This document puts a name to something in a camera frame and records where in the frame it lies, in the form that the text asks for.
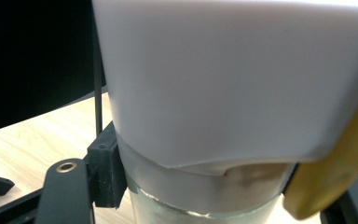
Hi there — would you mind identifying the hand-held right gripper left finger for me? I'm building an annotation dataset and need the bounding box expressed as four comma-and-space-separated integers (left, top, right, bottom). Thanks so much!
87, 120, 128, 209

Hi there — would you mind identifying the white-lidded glass jar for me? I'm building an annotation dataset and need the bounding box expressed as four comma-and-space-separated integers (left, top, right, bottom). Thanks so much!
91, 0, 358, 224

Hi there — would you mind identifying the yellow blurred object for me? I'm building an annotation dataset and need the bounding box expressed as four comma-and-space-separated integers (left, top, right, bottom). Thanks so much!
282, 83, 358, 221

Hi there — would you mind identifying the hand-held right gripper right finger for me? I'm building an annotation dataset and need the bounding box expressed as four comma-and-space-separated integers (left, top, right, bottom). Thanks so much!
286, 162, 301, 196

